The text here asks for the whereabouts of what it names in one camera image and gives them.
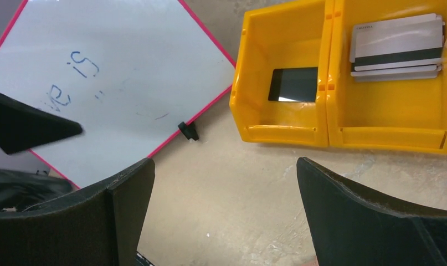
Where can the pink framed whiteboard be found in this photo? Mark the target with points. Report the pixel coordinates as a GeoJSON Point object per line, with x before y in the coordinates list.
{"type": "Point", "coordinates": [129, 72]}

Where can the yellow bin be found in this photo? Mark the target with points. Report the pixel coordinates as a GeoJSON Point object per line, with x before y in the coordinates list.
{"type": "Point", "coordinates": [290, 35]}
{"type": "Point", "coordinates": [408, 115]}

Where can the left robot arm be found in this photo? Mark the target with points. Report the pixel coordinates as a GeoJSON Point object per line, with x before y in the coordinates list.
{"type": "Point", "coordinates": [21, 190]}

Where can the yellow left bin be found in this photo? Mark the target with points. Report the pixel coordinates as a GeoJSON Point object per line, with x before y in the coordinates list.
{"type": "Point", "coordinates": [290, 35]}

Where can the yellow middle bin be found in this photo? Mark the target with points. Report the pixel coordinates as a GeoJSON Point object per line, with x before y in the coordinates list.
{"type": "Point", "coordinates": [408, 115]}

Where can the black whiteboard clip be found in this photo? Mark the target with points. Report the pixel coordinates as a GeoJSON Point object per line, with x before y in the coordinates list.
{"type": "Point", "coordinates": [189, 131]}

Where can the stack of white cards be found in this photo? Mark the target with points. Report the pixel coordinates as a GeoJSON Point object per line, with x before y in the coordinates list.
{"type": "Point", "coordinates": [398, 49]}

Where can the black card in bin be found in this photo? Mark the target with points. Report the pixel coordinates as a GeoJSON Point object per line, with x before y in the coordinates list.
{"type": "Point", "coordinates": [294, 85]}

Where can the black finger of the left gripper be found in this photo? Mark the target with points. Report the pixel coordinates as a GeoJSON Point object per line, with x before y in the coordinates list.
{"type": "Point", "coordinates": [23, 127]}

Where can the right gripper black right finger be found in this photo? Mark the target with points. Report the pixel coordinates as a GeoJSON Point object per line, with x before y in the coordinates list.
{"type": "Point", "coordinates": [352, 224]}

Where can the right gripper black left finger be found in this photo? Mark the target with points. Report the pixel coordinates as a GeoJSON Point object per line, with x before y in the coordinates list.
{"type": "Point", "coordinates": [99, 224]}

